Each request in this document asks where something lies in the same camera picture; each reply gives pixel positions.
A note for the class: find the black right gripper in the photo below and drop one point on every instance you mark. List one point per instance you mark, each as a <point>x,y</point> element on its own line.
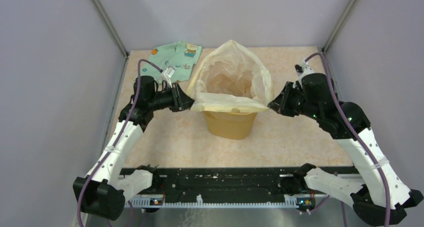
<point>280,105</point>

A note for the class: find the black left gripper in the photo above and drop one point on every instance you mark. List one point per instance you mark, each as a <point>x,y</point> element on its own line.
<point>181,101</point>

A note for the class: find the orange plastic trash bin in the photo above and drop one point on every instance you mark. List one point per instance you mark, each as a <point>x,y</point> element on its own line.
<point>230,125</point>

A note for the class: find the translucent yellowish trash bag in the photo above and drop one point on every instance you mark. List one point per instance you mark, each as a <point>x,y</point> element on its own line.
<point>231,79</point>

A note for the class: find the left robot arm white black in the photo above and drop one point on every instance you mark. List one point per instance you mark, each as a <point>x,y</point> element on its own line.
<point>101,192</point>

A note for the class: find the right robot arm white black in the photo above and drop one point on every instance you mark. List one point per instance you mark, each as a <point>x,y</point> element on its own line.
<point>382,198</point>

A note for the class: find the green patterned cloth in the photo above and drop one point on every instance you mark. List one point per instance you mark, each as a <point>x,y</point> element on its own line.
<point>180,55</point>

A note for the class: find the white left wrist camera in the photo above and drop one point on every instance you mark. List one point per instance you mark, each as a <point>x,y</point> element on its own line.
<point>166,75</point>

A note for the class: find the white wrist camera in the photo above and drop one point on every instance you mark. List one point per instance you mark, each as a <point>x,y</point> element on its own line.
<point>302,70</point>
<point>166,75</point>

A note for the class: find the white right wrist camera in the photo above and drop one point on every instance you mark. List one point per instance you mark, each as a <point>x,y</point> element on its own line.
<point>302,70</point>

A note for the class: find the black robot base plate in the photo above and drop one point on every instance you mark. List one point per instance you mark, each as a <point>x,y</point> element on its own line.
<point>230,185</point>

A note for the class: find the grey slotted cable duct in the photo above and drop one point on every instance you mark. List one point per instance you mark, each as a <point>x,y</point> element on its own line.
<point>144,202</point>

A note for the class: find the left aluminium frame post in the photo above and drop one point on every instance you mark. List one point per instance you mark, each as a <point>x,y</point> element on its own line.
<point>110,28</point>

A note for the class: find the aluminium frame post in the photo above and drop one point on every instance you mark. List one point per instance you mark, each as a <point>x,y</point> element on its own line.
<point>110,28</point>
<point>339,25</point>

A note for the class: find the right aluminium frame post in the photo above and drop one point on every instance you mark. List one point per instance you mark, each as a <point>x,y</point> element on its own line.
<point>339,25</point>

